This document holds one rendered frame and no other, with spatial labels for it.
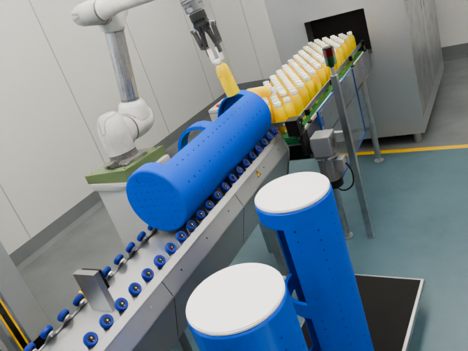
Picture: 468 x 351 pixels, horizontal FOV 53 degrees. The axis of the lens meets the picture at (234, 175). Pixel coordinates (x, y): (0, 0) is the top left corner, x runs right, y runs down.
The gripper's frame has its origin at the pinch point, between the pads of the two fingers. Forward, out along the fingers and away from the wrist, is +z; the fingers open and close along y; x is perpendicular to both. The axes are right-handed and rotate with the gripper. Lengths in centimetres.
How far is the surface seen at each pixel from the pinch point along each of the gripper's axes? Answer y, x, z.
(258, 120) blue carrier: 1.6, 7.8, 37.3
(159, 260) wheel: -4, -84, 50
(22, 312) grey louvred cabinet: -173, -60, 95
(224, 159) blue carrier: 1.4, -30.5, 39.2
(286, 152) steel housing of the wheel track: -2, 27, 65
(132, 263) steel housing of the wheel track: -21, -82, 52
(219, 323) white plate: 42, -116, 50
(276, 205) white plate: 36, -61, 49
